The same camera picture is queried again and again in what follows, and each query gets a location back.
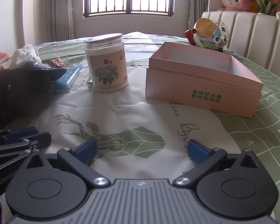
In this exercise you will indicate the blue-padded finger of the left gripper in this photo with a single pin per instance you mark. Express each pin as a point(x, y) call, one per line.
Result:
point(12, 136)

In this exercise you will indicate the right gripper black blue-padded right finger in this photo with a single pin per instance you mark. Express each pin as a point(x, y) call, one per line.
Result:
point(230, 185)

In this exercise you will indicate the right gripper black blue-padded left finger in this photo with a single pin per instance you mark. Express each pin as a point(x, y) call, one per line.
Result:
point(52, 185)

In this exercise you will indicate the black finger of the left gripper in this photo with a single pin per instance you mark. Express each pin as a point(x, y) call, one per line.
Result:
point(10, 153)

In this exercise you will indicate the black plush toy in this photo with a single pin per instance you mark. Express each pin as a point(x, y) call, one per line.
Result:
point(23, 93)

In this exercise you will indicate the blue wet wipes pack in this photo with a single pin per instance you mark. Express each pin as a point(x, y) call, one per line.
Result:
point(64, 84)

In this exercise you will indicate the dark blue denim hat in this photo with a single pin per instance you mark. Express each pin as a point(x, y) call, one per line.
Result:
point(53, 73)

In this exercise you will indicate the white cloth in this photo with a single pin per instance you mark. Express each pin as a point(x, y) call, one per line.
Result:
point(26, 54)

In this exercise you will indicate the pink object at bed edge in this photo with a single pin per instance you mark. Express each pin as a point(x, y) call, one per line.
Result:
point(4, 55)

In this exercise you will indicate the green patterned bed sheet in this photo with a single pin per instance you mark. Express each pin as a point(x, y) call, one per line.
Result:
point(145, 138)

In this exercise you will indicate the pink cardboard box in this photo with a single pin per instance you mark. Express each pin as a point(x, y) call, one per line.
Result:
point(198, 77)

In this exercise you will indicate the white floral lidded jar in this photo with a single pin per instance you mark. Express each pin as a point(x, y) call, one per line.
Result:
point(106, 62)

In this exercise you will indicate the left beige curtain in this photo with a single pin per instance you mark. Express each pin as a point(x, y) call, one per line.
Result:
point(59, 20)

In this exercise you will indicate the beige curtain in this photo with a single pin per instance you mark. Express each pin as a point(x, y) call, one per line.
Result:
point(197, 8)
point(59, 20)

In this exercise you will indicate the cream padded headboard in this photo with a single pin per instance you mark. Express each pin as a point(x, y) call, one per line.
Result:
point(254, 36)

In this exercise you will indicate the clear round toy bag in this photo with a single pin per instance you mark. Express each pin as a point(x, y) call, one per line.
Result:
point(208, 34)

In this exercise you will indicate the green potted plant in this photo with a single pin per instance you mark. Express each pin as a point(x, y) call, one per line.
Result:
point(265, 6)

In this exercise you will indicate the right beige curtain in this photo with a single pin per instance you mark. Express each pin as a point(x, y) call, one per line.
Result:
point(197, 8)

